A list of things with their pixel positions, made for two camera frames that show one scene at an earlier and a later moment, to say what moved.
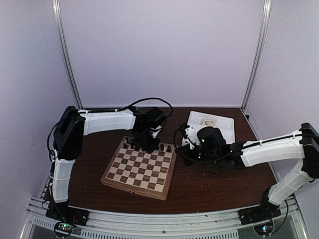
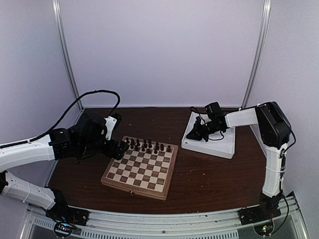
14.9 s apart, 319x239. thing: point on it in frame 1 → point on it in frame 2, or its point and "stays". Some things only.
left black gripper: x=151 y=148 → x=119 y=151
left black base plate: x=61 y=211 stays
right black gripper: x=187 y=160 → x=196 y=133
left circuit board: x=63 y=229 stays
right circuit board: x=264 y=229 stays
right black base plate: x=259 y=213 stays
